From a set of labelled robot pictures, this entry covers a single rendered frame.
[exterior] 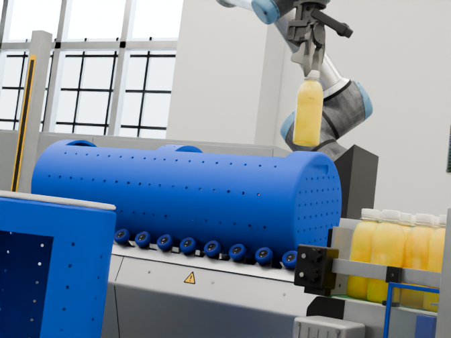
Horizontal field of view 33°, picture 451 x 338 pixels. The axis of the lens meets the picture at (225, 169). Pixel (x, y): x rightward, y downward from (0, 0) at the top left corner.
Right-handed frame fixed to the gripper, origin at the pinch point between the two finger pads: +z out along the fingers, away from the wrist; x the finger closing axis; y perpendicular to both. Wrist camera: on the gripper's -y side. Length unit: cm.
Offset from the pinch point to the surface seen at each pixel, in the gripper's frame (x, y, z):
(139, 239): 16, 38, 49
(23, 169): -26, 131, 29
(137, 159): 17, 42, 27
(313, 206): 8.3, -8.7, 35.6
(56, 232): 69, 16, 49
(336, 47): -262, 118, -85
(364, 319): 28, -32, 59
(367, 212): 19.1, -27.0, 36.4
